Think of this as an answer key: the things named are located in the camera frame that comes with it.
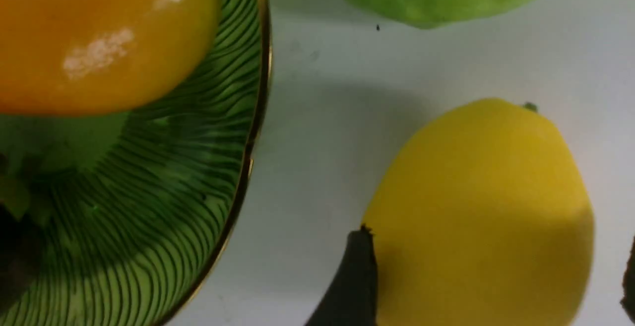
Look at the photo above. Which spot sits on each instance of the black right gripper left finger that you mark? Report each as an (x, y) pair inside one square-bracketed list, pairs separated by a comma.
[(351, 298)]

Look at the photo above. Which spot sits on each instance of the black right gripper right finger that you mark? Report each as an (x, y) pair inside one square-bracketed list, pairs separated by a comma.
[(628, 285)]

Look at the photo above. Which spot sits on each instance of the yellow toy lemon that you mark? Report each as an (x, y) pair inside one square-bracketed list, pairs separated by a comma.
[(482, 219)]

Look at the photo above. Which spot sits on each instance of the orange yellow toy mango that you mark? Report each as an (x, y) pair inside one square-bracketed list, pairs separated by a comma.
[(84, 57)]

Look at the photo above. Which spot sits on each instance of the green glass leaf plate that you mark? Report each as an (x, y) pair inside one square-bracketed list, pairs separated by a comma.
[(134, 209)]

